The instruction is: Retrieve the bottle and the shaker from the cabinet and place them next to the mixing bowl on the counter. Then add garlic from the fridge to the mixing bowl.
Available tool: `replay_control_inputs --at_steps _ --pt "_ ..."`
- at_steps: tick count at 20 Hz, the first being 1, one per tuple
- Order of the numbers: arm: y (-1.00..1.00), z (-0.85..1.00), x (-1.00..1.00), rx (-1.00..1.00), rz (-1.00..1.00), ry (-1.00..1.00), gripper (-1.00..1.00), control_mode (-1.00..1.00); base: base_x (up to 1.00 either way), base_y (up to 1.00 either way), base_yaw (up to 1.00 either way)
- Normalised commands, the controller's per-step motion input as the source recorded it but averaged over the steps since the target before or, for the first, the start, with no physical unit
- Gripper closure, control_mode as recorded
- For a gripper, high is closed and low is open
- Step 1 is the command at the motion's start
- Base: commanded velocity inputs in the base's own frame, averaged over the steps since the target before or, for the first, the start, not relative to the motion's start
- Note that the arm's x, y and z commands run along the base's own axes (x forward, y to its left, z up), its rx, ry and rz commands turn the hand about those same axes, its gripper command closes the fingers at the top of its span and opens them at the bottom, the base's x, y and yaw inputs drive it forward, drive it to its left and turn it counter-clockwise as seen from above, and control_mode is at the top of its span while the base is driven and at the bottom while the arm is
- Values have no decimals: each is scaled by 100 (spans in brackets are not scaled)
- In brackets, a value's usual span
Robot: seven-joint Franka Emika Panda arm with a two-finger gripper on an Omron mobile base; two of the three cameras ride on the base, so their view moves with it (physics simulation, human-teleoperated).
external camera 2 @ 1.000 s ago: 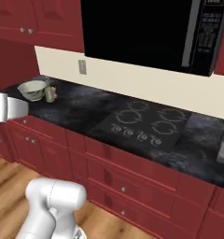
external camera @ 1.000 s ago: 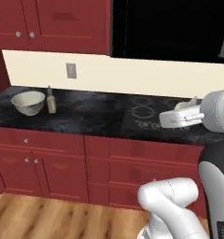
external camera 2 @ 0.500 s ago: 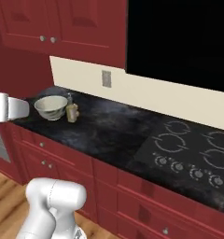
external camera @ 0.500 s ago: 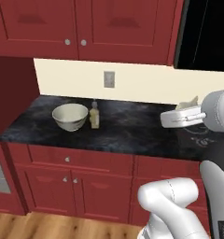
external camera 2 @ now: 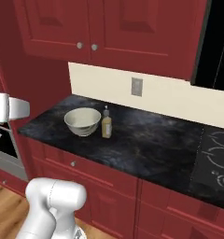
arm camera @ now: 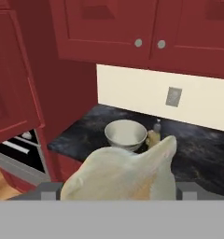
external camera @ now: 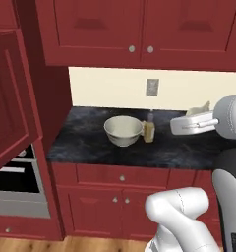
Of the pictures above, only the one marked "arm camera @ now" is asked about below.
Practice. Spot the white mixing bowl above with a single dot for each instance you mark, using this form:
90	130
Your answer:
125	133

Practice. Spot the black and grey oven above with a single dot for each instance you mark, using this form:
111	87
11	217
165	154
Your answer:
26	161

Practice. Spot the tan bottle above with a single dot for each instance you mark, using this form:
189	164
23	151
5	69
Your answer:
152	138

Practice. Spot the red wall cabinet door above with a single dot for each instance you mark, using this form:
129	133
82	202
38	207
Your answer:
101	28
194	34

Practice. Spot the small grey shaker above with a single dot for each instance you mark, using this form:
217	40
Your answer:
157	125

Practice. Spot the round silver cabinet knob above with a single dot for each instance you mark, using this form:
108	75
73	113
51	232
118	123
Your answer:
138	42
161	44

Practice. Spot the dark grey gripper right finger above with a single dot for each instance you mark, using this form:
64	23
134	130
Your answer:
187	187

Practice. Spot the tall red cabinet door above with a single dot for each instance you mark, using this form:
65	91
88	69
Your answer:
11	77

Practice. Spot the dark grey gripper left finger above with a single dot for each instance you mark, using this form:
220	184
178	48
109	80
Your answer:
48	187

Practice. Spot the red base cabinet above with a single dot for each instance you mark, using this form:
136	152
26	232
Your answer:
65	166

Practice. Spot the white oven knob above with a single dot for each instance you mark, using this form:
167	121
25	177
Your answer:
27	135

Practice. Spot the grey wall outlet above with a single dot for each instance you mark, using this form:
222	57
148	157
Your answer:
173	97

